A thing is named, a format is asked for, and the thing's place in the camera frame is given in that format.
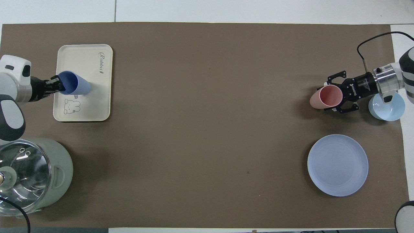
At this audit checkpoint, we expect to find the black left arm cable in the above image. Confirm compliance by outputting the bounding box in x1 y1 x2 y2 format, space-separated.
0 196 31 233

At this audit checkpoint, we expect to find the blue plastic plate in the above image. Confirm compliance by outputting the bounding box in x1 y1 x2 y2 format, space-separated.
307 134 369 197

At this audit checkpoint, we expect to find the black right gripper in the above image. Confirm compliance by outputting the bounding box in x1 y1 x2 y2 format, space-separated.
323 70 377 114

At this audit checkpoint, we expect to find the light blue bowl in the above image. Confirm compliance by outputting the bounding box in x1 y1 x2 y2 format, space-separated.
368 92 406 121

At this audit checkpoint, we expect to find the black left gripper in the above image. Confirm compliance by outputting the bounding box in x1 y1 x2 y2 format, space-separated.
30 75 67 102

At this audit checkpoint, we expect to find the pink plastic cup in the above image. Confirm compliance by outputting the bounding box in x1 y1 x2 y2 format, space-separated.
310 85 343 110

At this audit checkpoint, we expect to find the glass pot lid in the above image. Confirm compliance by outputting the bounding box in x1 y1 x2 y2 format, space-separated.
0 139 51 216

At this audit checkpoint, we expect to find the brown table mat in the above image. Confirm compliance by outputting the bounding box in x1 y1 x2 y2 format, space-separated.
0 22 413 228

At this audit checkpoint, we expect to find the cream tray with rabbit print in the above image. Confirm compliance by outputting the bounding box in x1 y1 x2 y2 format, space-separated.
53 44 113 122

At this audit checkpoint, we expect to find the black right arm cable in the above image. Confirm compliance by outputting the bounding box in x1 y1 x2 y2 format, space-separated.
357 31 414 73

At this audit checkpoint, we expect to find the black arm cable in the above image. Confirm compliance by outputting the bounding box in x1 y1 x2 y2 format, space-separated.
0 196 31 233
357 31 414 73

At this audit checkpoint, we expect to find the pale green cooking pot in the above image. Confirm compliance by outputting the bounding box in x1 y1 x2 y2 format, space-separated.
0 138 73 217

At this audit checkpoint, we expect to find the blue ribbed cup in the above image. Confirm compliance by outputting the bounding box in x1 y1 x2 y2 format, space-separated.
58 71 91 95

